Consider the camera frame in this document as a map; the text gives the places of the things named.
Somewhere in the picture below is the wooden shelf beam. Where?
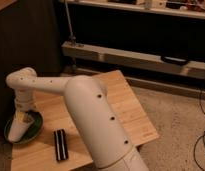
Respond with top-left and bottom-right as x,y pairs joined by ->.
62,41 -> 205,79

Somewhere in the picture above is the upper wooden shelf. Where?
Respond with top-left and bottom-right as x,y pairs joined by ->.
58,0 -> 205,19

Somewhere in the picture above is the green ceramic bowl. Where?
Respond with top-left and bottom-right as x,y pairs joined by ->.
4,111 -> 43,144

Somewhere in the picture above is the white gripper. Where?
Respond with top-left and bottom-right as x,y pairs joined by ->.
8,99 -> 36,142

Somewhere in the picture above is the black handle on beam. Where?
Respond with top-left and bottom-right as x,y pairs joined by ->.
160,56 -> 190,66

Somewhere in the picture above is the metal stand pole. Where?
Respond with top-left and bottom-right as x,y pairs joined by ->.
64,0 -> 76,46

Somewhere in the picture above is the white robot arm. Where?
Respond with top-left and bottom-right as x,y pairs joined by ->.
6,67 -> 149,171

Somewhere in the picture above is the black floor cable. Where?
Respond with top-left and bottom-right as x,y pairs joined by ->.
192,83 -> 205,163

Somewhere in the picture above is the black striped rectangular block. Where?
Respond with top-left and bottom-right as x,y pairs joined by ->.
53,129 -> 69,162

